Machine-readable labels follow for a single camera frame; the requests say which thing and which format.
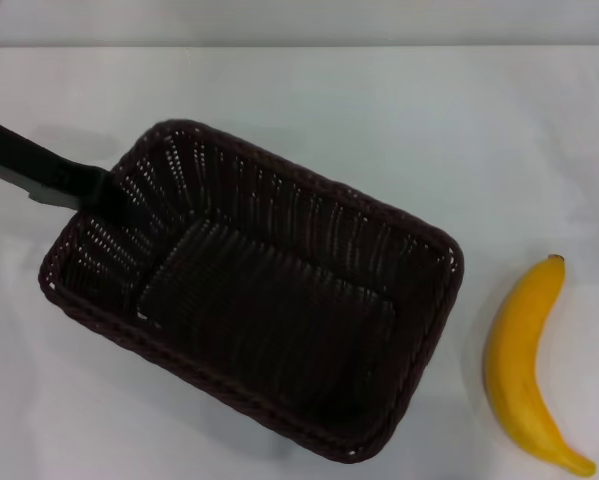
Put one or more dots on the yellow banana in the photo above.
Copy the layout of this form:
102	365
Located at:
516	350

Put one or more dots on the dark brown woven basket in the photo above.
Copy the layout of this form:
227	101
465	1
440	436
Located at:
279	310

